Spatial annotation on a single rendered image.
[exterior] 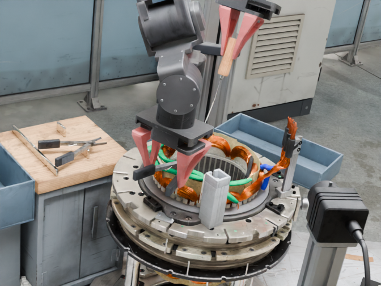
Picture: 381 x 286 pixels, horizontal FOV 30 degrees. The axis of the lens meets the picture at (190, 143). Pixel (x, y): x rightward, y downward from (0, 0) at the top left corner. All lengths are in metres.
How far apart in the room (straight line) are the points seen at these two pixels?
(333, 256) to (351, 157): 3.11
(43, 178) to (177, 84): 0.41
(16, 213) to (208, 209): 0.36
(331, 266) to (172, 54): 0.39
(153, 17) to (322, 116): 3.25
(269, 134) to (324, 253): 0.86
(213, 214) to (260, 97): 2.74
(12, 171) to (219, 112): 0.56
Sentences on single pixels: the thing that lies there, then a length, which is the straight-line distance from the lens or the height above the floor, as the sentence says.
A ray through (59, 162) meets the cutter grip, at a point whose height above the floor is 1.09.
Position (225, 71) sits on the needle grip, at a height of 1.31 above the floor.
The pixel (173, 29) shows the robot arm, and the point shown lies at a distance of 0.97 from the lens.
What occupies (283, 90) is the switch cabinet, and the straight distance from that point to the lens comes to 3.92.
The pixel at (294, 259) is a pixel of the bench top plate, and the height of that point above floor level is 0.78.
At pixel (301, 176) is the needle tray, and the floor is 1.04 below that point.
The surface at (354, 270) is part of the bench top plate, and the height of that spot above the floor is 0.78.
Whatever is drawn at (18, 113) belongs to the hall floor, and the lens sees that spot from 3.78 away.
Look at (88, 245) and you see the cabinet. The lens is 1.40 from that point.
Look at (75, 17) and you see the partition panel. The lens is 3.64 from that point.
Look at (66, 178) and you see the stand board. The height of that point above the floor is 1.06.
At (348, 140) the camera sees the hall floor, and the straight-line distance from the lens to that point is 3.98.
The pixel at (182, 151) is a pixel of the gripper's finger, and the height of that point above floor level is 1.24.
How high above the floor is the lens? 1.74
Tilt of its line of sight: 29 degrees down
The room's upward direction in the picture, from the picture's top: 8 degrees clockwise
